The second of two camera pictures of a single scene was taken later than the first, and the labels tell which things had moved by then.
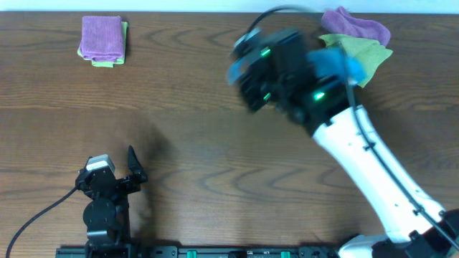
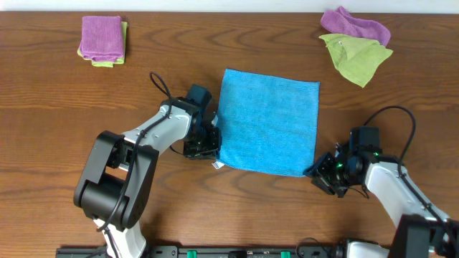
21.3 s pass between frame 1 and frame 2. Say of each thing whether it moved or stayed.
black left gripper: moved
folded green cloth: stayed
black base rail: stayed
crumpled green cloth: stayed
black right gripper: moved
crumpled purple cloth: stayed
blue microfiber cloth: moved
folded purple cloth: stayed
